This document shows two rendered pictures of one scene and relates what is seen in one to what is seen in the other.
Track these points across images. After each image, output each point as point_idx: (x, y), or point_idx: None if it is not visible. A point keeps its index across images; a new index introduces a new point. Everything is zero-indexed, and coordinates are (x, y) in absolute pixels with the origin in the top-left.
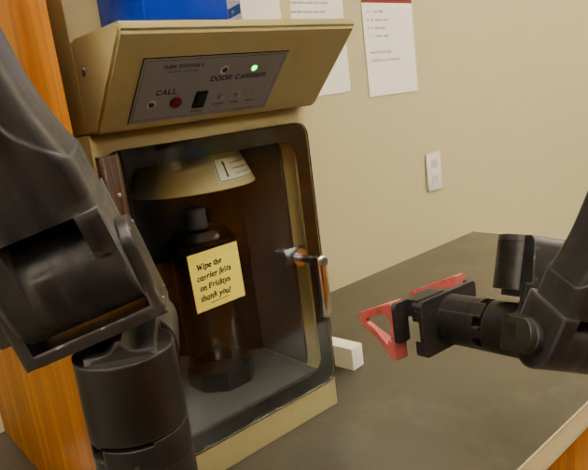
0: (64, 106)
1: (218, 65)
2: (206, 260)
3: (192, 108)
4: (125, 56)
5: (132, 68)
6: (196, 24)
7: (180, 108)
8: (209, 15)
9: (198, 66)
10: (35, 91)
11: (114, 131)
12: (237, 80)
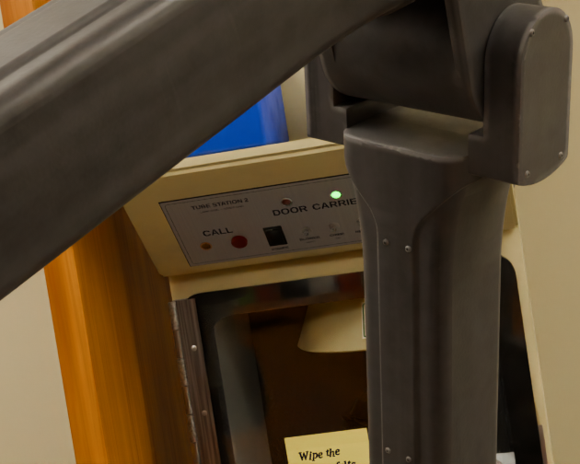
0: (72, 261)
1: (272, 198)
2: (315, 448)
3: (272, 246)
4: (134, 203)
5: (152, 213)
6: (206, 161)
7: (253, 247)
8: (234, 144)
9: (241, 203)
10: None
11: (180, 272)
12: (320, 211)
